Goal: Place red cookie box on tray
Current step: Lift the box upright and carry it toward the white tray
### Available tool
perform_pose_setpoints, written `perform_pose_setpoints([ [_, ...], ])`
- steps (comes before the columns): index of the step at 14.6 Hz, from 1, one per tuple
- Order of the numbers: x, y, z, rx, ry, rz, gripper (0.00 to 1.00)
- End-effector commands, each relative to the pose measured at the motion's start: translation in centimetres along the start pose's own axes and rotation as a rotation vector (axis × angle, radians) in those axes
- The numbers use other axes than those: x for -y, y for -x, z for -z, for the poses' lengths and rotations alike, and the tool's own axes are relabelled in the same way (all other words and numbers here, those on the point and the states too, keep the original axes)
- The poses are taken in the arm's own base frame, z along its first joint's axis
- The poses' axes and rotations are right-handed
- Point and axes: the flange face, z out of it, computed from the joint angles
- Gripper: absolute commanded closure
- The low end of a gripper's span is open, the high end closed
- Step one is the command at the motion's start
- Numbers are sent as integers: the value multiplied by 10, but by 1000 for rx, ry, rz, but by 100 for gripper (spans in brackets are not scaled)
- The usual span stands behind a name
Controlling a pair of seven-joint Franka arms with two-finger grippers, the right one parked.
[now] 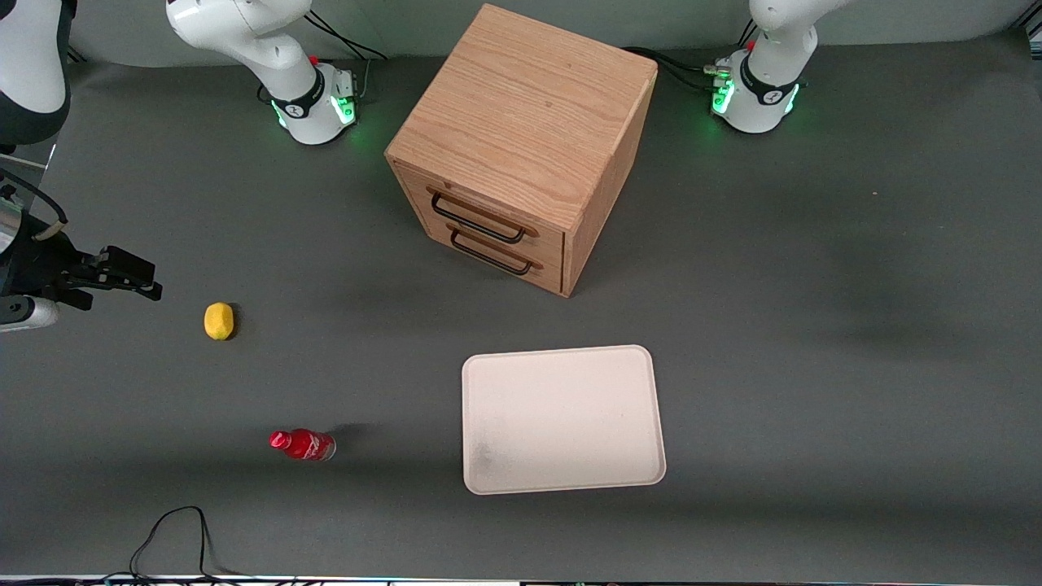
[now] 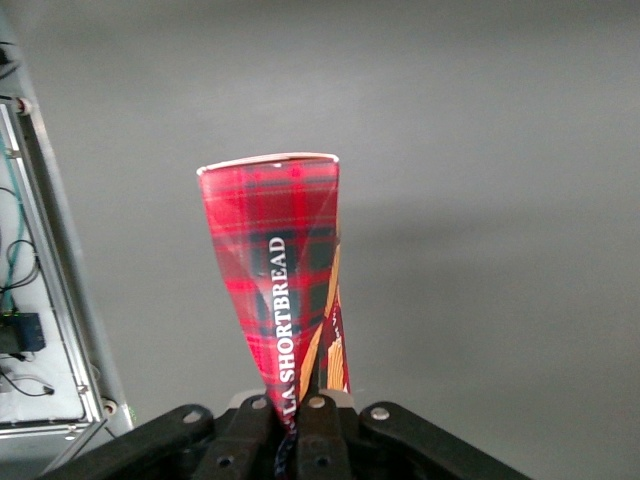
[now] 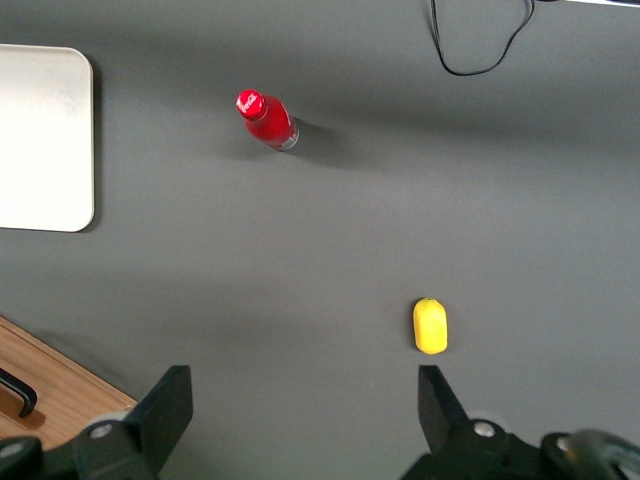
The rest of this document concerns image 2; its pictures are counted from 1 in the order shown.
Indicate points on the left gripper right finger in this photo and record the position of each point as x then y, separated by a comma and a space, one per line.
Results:
350, 445

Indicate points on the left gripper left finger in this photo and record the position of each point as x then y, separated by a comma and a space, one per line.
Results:
235, 445

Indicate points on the red tartan shortbread cookie box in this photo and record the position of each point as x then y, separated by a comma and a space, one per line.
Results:
280, 225

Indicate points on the blue electronics box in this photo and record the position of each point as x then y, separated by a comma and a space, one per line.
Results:
30, 332

